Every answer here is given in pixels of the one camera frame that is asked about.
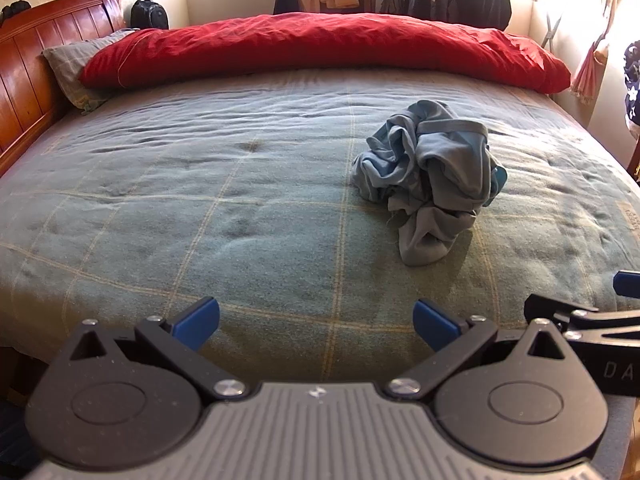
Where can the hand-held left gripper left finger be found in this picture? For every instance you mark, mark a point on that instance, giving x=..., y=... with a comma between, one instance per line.
x=197, y=321

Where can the black bundle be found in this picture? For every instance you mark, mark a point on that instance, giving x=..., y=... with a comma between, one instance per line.
x=15, y=12

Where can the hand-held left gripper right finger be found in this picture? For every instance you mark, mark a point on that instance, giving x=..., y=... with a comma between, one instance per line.
x=435, y=325

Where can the light blue printed shirt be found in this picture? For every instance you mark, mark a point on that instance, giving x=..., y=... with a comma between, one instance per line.
x=435, y=160

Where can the red duvet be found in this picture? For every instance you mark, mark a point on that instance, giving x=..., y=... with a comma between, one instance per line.
x=325, y=45

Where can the dark star-printed cloth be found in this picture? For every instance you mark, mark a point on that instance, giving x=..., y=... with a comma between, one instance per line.
x=632, y=90

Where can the metal folding stand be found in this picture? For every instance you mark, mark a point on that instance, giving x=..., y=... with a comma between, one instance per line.
x=551, y=30

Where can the grey pillow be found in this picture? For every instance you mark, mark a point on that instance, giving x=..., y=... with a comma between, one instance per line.
x=65, y=65

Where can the wooden bed headboard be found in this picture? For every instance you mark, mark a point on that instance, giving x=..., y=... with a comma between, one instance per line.
x=30, y=70

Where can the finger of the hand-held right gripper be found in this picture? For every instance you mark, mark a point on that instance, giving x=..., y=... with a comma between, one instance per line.
x=555, y=306
x=629, y=285

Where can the black backpack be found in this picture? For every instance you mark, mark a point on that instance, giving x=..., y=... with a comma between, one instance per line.
x=149, y=14

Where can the pink tasselled curtain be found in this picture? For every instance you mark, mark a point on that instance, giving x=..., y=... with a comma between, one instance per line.
x=590, y=70

